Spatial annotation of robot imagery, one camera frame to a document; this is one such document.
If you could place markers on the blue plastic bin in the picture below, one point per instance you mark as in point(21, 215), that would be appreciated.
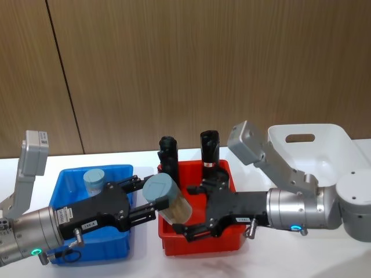
point(95, 249)

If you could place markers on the red plastic bin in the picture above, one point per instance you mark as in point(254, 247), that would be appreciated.
point(203, 246)

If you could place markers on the white plastic bin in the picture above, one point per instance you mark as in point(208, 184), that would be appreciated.
point(319, 162)

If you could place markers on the black tool with white label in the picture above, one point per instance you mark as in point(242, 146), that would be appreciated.
point(210, 153)

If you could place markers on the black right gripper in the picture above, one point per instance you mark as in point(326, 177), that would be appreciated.
point(232, 207)

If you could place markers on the clear jar grey lid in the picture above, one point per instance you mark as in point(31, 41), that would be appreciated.
point(159, 188)
point(94, 179)

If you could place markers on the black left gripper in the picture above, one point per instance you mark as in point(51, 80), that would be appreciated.
point(95, 211)

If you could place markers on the black cylindrical tool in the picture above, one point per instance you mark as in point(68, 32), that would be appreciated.
point(169, 159)

